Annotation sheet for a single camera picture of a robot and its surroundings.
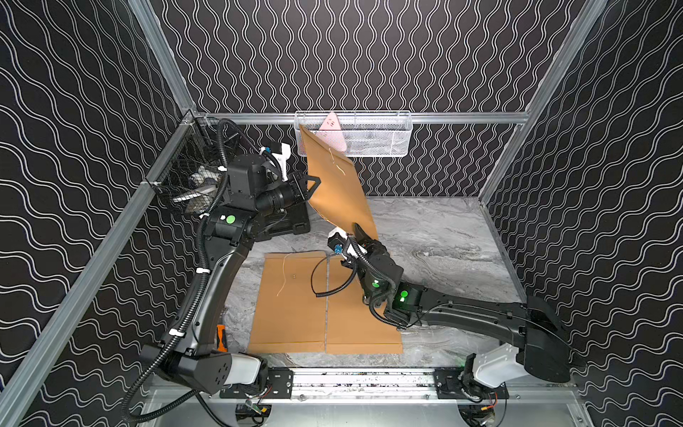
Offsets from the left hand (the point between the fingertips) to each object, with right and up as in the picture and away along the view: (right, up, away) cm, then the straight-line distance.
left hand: (319, 173), depth 62 cm
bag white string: (-16, -30, +35) cm, 49 cm away
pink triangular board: (+1, +20, +30) cm, 36 cm away
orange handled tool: (-32, -47, +19) cm, 60 cm away
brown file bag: (-12, -43, +26) cm, 51 cm away
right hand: (+10, -12, +7) cm, 17 cm away
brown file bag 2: (+5, -5, +8) cm, 11 cm away
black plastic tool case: (-14, -10, +43) cm, 47 cm away
